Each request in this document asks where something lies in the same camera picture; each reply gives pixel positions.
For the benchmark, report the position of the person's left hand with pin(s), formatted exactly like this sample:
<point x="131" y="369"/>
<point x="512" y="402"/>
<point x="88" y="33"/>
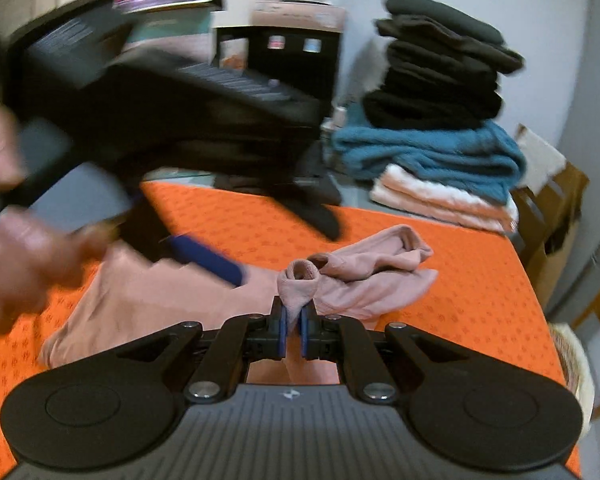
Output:
<point x="20" y="270"/>

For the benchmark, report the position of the folded white pink towels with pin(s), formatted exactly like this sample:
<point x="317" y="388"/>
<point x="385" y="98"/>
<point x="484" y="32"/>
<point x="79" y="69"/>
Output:
<point x="430" y="200"/>

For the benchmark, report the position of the teal pink cardboard box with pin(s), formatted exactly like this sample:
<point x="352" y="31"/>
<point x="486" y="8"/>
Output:
<point x="180" y="35"/>

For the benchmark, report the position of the orange patterned table mat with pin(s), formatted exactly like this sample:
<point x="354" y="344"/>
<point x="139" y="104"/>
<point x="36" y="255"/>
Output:
<point x="455" y="310"/>

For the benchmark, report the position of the black box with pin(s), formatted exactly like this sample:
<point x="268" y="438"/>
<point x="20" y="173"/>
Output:
<point x="300" y="70"/>

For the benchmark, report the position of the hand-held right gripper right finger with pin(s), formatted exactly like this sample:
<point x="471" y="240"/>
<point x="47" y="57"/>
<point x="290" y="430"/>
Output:
<point x="304" y="340"/>

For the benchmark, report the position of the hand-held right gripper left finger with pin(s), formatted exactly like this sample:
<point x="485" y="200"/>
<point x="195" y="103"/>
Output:
<point x="282" y="335"/>

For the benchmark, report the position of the small white object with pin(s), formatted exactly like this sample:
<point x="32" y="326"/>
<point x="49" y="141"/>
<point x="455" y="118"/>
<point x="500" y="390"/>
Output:
<point x="339" y="119"/>

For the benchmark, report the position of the beige woven basket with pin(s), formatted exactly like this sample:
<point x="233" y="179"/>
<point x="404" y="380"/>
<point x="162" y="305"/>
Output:
<point x="577" y="375"/>

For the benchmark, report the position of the stack of dark folded clothes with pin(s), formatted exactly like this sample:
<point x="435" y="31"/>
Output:
<point x="440" y="70"/>

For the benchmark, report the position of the folded teal knitted sweater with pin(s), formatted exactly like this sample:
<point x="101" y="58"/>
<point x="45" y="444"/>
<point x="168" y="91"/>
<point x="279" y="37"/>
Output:
<point x="430" y="160"/>

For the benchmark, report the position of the pink shirt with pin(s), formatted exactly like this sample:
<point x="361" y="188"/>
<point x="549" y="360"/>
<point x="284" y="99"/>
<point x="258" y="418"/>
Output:
<point x="370" y="280"/>

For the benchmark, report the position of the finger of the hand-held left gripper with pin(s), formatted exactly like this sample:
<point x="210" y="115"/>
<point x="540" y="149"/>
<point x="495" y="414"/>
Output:
<point x="210" y="260"/>
<point x="315" y="215"/>

